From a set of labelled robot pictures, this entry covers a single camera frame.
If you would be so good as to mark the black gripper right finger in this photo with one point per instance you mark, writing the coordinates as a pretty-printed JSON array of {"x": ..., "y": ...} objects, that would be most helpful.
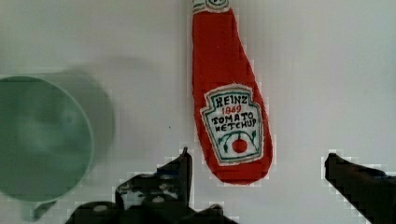
[{"x": 371, "y": 191}]

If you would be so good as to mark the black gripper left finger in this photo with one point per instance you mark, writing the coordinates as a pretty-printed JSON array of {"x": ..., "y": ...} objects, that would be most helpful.
[{"x": 166, "y": 191}]

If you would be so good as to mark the red plush ketchup bottle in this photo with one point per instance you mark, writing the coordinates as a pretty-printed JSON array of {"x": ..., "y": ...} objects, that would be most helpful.
[{"x": 230, "y": 117}]

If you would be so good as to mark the green metal cup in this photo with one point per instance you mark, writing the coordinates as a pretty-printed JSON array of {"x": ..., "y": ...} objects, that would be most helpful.
[{"x": 54, "y": 129}]

